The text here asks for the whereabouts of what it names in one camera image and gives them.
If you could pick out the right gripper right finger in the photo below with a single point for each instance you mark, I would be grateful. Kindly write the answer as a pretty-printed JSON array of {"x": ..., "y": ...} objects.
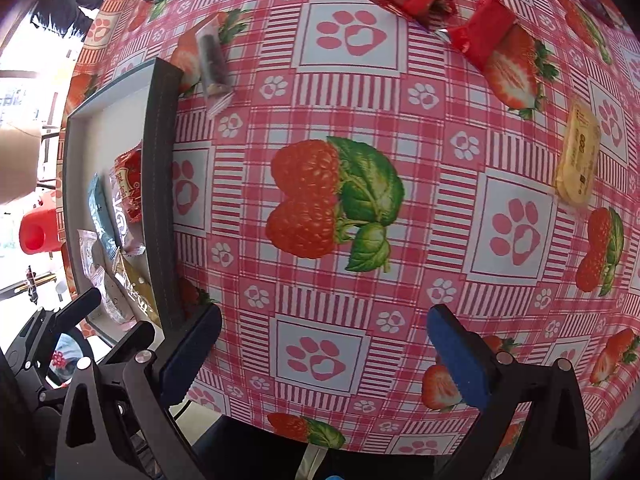
[{"x": 554, "y": 442}]

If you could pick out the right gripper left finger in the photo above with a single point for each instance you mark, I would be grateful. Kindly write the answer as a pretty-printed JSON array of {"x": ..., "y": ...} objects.
[{"x": 99, "y": 421}]

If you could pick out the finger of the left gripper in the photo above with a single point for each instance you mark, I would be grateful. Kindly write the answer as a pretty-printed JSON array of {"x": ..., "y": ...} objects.
[
  {"x": 110, "y": 368},
  {"x": 50, "y": 344}
]

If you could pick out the clear pink snack packet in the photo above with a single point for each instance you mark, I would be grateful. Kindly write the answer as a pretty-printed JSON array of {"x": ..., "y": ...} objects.
[{"x": 113, "y": 302}]

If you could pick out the light blue snack packet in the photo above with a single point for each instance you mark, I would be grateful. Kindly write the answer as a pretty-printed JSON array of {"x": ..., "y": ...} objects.
[{"x": 101, "y": 219}]

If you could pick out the red gold snack packet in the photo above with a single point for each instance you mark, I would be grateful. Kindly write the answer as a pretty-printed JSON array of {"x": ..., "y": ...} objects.
[{"x": 128, "y": 171}]

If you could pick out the yellow biscuit packet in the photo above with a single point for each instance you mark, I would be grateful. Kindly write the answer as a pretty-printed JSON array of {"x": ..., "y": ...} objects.
[{"x": 576, "y": 170}]

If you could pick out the clear dark snack stick pack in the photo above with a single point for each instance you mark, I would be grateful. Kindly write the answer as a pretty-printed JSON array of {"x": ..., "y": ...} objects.
[{"x": 215, "y": 79}]

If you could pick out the red snack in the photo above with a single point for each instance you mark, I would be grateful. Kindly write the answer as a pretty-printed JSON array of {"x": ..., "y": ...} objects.
[{"x": 481, "y": 34}]

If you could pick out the mauve snack packet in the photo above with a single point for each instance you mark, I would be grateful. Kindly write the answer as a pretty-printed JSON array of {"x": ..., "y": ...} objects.
[{"x": 137, "y": 289}]

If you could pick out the pink white snack packet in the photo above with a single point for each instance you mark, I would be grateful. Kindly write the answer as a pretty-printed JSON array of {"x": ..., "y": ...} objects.
[{"x": 129, "y": 234}]

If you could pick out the red plastic stool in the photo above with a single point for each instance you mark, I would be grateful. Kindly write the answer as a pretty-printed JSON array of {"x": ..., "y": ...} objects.
[{"x": 39, "y": 227}]

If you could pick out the grey shallow tray box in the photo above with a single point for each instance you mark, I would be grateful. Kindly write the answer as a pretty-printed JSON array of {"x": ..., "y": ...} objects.
[{"x": 136, "y": 108}]

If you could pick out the cardboard box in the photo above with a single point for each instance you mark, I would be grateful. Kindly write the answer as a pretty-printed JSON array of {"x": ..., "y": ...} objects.
[{"x": 19, "y": 155}]

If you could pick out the strawberry plaid tablecloth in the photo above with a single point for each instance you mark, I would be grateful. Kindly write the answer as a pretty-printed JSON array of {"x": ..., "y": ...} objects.
[{"x": 363, "y": 172}]

